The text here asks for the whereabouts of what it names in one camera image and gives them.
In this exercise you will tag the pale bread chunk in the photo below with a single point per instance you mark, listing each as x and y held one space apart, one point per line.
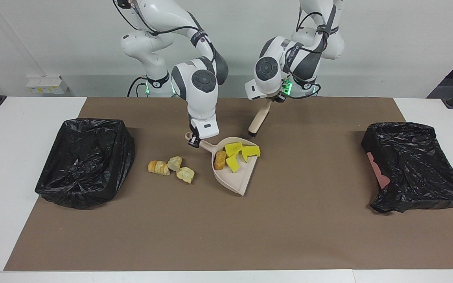
186 175
174 163

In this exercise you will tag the white wall socket box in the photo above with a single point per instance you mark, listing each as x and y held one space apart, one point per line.
47 84

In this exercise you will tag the beige brush with black bristles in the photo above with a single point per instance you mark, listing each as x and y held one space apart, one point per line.
258 120

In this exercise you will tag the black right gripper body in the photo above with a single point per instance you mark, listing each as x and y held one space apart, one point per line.
194 134

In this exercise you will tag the orange croissant piece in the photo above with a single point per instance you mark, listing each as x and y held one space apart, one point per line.
158 168

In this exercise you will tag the loose black trash bag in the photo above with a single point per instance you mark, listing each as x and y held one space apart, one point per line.
419 165

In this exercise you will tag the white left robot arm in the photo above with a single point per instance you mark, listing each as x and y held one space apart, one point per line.
267 70

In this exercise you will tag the yellow sponge piece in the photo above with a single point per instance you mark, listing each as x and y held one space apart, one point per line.
233 164
251 151
233 149

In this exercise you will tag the pink plastic bin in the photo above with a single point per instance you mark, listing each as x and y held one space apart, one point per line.
380 175

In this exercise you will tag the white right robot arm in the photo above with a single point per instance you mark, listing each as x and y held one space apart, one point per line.
199 86

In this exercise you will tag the brown table mat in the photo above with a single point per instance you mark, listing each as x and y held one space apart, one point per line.
226 243

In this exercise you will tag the brown bread roll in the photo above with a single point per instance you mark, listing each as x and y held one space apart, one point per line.
220 160

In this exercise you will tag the black bag lined bin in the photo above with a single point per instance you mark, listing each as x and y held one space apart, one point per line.
85 165

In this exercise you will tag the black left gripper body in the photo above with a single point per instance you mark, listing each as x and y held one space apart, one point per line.
274 97

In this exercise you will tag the beige plastic dustpan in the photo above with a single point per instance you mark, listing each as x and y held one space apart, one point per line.
234 181

